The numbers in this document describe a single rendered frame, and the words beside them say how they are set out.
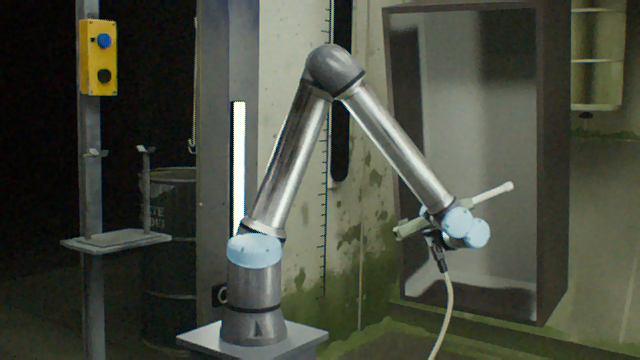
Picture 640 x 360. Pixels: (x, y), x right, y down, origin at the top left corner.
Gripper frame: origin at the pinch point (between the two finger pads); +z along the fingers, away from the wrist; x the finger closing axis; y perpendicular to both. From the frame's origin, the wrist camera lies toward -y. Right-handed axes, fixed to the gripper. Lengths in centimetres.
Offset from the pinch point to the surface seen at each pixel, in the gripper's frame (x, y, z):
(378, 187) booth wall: 31, -13, 116
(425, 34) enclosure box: 44, -70, 32
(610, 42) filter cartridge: 143, -39, 48
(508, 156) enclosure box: 55, -10, 23
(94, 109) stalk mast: -90, -83, 26
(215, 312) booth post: -75, 5, 61
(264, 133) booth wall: -30, -56, 54
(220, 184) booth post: -55, -43, 48
